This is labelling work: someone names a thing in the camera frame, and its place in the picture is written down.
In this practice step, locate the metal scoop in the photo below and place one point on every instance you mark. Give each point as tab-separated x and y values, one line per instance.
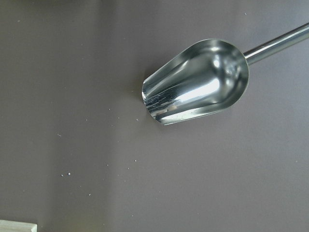
207	77

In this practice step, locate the bamboo cutting board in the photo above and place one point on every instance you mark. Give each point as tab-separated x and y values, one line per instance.
15	226

